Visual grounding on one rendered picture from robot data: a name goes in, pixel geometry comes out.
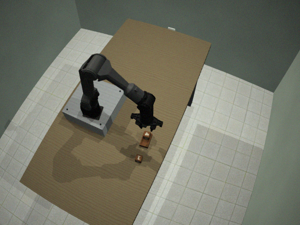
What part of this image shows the orange rectangular tray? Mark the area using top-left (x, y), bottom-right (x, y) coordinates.
top-left (139, 134), bottom-right (152, 148)

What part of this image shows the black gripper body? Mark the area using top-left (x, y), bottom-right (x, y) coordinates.
top-left (131, 113), bottom-right (163, 128)

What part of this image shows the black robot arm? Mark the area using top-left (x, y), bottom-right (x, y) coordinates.
top-left (79, 53), bottom-right (156, 120)

